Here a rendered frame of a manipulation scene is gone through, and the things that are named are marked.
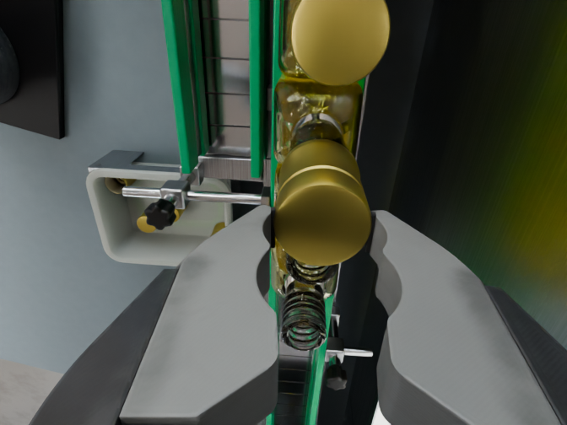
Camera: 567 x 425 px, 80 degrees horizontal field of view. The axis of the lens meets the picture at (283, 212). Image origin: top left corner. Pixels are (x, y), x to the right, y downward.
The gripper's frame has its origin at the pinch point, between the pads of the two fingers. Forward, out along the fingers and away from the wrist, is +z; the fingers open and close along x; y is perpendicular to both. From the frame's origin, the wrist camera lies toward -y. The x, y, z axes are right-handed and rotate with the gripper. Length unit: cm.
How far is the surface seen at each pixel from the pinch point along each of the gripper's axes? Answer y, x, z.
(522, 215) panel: 3.6, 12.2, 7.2
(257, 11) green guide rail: -6.7, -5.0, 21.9
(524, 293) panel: 7.1, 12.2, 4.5
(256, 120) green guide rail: 2.4, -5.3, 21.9
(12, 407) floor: 239, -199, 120
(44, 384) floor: 208, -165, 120
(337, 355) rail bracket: 35.0, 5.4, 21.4
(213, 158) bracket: 9.5, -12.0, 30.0
